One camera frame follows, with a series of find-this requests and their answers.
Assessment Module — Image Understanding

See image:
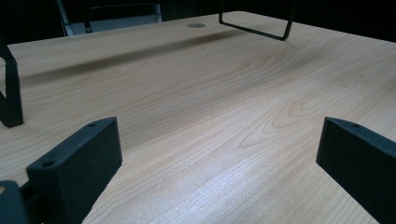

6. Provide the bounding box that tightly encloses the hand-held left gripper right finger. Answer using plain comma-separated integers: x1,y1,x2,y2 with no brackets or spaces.
316,117,396,224

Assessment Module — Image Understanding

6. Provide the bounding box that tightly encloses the black metal stand leg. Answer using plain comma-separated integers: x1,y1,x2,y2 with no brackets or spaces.
0,36,24,129

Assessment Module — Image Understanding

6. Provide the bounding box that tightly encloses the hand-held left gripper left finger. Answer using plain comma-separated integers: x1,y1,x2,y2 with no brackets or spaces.
26,117,123,224

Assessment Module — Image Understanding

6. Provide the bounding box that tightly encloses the thin black metal frame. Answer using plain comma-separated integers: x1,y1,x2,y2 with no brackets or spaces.
218,0,296,42

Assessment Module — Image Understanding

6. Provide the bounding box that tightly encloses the pale grey panel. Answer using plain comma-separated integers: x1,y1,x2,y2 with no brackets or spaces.
55,0,163,37

